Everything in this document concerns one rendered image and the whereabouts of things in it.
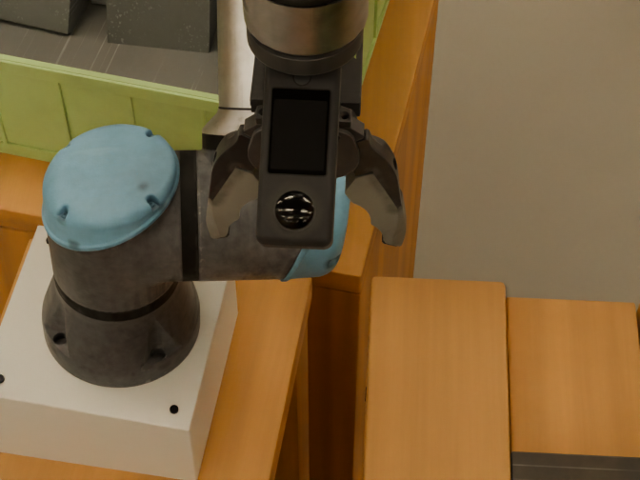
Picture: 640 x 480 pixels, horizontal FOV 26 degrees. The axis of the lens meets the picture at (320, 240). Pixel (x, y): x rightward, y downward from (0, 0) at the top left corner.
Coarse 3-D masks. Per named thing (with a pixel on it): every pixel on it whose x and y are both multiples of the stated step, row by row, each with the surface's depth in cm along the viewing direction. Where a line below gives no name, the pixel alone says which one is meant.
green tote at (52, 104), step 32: (384, 0) 182; (0, 64) 156; (32, 64) 155; (0, 96) 161; (32, 96) 159; (64, 96) 158; (96, 96) 157; (128, 96) 155; (160, 96) 153; (192, 96) 152; (0, 128) 165; (32, 128) 164; (64, 128) 162; (160, 128) 158; (192, 128) 157
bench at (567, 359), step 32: (512, 320) 144; (544, 320) 144; (576, 320) 144; (608, 320) 144; (512, 352) 141; (544, 352) 141; (576, 352) 141; (608, 352) 141; (512, 384) 139; (544, 384) 139; (576, 384) 139; (608, 384) 139; (512, 416) 137; (544, 416) 137; (576, 416) 137; (608, 416) 137; (512, 448) 135; (544, 448) 135; (576, 448) 135; (608, 448) 135
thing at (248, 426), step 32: (256, 288) 150; (288, 288) 150; (0, 320) 148; (256, 320) 147; (288, 320) 147; (256, 352) 145; (288, 352) 145; (224, 384) 143; (256, 384) 143; (288, 384) 143; (224, 416) 140; (256, 416) 140; (224, 448) 138; (256, 448) 138
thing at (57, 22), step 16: (0, 0) 174; (16, 0) 173; (32, 0) 172; (48, 0) 172; (64, 0) 171; (80, 0) 174; (0, 16) 174; (16, 16) 174; (32, 16) 173; (48, 16) 173; (64, 16) 172; (80, 16) 176; (64, 32) 173
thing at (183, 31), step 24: (96, 0) 176; (120, 0) 170; (144, 0) 169; (168, 0) 169; (192, 0) 168; (216, 0) 172; (120, 24) 171; (144, 24) 171; (168, 24) 170; (192, 24) 170; (216, 24) 174; (168, 48) 172; (192, 48) 172
